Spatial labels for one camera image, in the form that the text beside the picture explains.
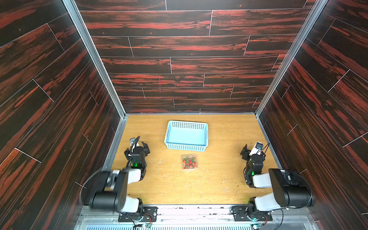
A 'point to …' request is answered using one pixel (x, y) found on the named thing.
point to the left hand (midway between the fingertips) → (137, 145)
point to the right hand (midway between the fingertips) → (256, 148)
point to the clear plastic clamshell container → (194, 155)
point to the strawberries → (189, 163)
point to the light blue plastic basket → (187, 135)
